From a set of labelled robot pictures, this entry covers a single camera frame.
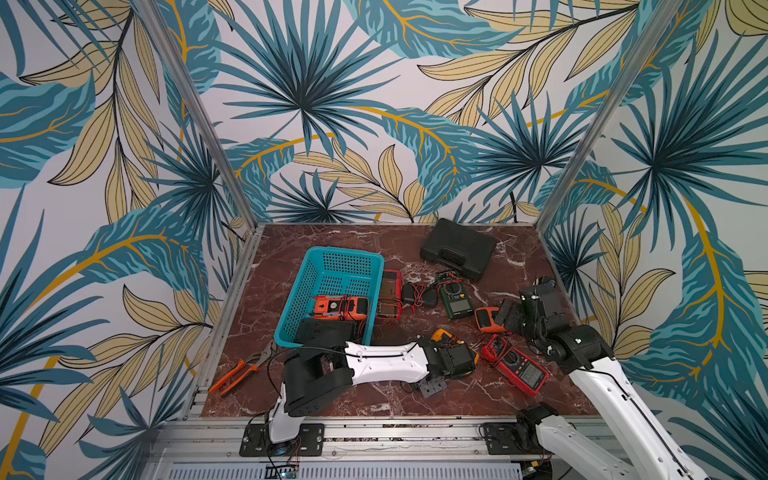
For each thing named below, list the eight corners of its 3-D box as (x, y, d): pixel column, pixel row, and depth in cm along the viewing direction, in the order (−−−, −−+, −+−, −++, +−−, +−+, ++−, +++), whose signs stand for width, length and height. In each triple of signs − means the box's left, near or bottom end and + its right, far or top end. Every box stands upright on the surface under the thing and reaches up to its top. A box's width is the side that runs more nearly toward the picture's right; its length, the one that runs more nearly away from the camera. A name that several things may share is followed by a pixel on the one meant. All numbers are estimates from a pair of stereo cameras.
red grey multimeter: (474, 356, 89) (480, 348, 84) (487, 339, 93) (493, 330, 88) (530, 399, 82) (540, 393, 77) (541, 379, 85) (551, 372, 80)
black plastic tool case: (416, 255, 112) (418, 246, 108) (441, 222, 123) (443, 213, 119) (475, 285, 104) (479, 276, 100) (496, 247, 115) (501, 238, 111)
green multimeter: (447, 319, 96) (449, 315, 94) (434, 276, 106) (435, 272, 104) (473, 316, 97) (475, 312, 95) (457, 273, 107) (459, 269, 105)
